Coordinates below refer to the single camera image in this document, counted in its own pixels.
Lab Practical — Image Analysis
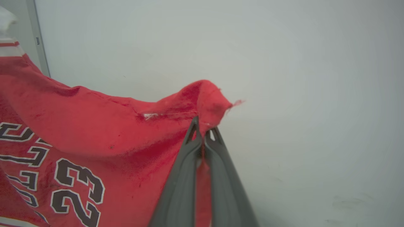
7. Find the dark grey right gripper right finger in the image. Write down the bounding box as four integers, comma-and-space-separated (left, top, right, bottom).
204, 127, 260, 227

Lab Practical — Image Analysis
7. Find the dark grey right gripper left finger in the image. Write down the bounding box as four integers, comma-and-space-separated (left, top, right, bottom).
148, 116, 203, 227

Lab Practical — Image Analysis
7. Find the red and white basketball jersey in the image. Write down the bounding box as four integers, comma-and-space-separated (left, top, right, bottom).
0, 6, 243, 227

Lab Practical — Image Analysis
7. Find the grey vertical wall strip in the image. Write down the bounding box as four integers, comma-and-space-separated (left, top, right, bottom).
25, 0, 51, 78

